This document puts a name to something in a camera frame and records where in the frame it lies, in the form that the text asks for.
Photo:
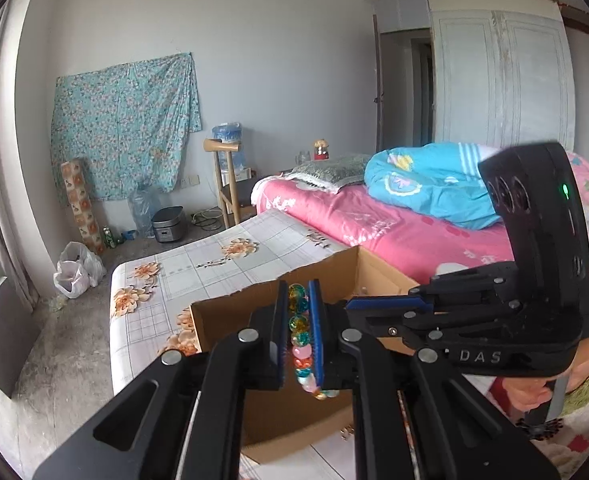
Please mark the green patterned pillow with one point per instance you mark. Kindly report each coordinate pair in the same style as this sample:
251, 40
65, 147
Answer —
329, 170

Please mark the clear empty water jug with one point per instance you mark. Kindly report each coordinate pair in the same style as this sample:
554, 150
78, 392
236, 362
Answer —
142, 207

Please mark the cardboard box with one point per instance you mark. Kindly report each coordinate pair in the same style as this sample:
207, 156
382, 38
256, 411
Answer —
294, 430

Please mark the grey rice cooker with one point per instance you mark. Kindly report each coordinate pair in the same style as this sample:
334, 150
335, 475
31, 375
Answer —
169, 225

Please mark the person's right hand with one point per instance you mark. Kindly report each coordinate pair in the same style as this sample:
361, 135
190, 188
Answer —
524, 392

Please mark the small blue box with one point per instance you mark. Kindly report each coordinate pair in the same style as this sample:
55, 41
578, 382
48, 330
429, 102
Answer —
129, 234

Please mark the blue quilt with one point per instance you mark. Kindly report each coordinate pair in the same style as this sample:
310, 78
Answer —
424, 185

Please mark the black board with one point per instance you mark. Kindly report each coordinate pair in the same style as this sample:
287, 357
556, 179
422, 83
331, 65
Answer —
4, 330

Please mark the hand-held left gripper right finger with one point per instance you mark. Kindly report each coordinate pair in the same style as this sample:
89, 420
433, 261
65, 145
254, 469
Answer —
316, 340

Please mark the teal floral wall cloth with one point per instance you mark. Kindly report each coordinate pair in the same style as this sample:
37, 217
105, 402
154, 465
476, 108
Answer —
124, 125

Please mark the blue water jug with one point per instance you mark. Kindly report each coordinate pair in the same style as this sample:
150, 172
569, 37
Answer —
227, 132

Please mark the white plastic bag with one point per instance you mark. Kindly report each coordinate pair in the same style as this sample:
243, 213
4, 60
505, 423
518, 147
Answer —
74, 270

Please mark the floral tablecloth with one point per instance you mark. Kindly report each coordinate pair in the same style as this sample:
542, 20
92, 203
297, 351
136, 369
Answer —
214, 280

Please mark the red toy figurine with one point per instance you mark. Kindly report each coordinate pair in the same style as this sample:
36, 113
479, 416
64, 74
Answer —
320, 151

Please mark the rolled floral mat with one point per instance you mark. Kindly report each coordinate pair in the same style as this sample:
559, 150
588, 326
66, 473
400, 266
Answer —
79, 200

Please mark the green can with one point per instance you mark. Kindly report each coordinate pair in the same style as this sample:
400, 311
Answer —
107, 237

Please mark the glass jar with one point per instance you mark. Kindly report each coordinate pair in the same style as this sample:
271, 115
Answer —
303, 157

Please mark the wall socket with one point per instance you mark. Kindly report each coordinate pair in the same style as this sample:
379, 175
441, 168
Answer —
192, 180

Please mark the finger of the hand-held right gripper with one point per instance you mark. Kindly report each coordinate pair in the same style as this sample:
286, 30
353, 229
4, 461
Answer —
389, 302
424, 325

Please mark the wooden chair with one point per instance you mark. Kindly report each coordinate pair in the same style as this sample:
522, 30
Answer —
222, 180

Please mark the grey curtain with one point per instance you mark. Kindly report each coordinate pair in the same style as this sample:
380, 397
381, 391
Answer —
4, 160

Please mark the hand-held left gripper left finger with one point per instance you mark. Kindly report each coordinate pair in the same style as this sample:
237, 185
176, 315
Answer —
277, 335

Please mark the brown wooden door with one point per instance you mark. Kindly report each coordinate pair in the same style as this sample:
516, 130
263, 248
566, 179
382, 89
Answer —
377, 85

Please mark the white wardrobe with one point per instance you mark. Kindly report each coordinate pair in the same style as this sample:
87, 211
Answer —
499, 75

